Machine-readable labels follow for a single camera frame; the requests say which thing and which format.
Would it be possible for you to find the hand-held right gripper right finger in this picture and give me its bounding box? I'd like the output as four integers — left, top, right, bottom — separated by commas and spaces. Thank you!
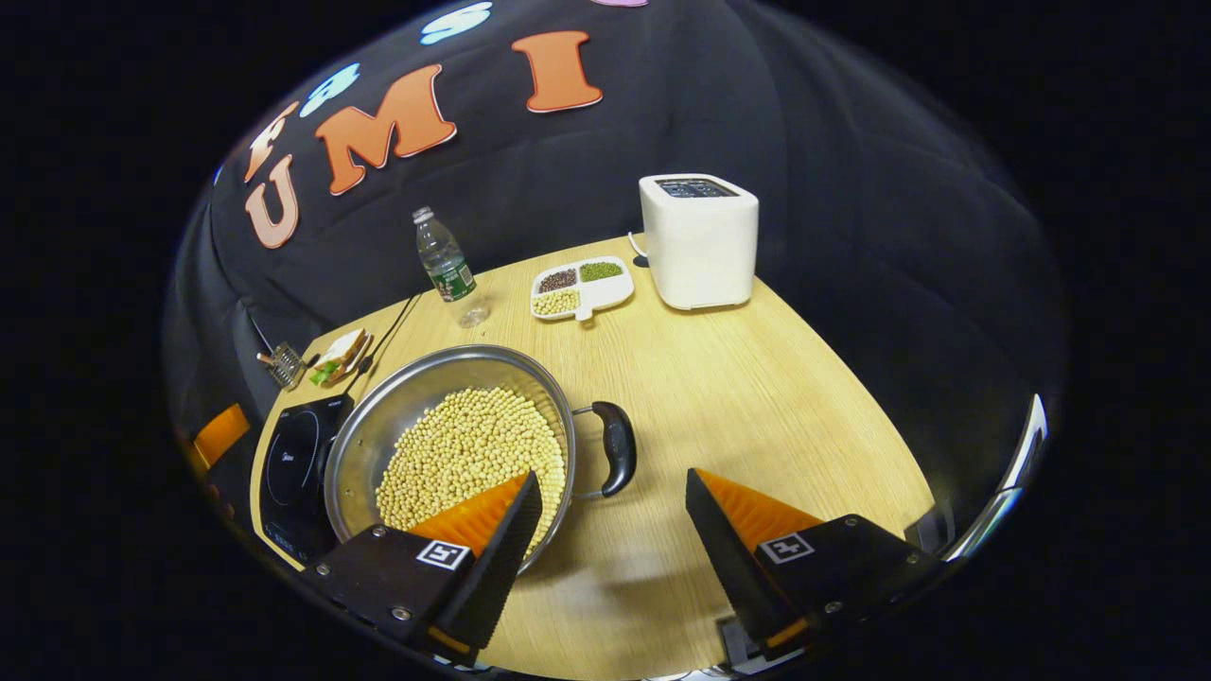
685, 468, 947, 663

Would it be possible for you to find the clear plastic water bottle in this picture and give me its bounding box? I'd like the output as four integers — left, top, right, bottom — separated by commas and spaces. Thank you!
412, 206, 491, 329

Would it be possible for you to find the sandwich on white plate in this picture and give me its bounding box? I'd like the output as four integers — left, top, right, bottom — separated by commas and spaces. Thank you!
310, 328, 373, 387

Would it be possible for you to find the pile of yellow soybeans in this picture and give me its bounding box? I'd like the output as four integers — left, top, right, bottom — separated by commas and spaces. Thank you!
376, 386, 567, 554

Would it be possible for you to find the white divided dish of beans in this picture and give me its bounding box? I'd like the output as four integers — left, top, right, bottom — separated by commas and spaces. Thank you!
530, 256, 636, 323

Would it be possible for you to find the thin black cable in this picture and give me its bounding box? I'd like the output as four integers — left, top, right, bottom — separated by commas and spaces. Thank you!
345, 293, 424, 393

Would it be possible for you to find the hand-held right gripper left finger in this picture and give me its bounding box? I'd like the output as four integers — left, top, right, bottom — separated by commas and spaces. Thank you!
303, 471, 543, 666

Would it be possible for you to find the white toaster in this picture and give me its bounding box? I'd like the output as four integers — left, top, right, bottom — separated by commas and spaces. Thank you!
639, 173, 760, 311

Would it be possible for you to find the black induction cooktop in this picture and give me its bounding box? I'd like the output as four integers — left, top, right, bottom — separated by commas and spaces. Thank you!
251, 393, 356, 568

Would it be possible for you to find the clear square utensil holder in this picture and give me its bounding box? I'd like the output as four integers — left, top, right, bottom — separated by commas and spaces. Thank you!
257, 342, 308, 391

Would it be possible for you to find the steel pot with black handles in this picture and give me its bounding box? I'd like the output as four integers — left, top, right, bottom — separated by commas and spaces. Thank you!
324, 344, 638, 575

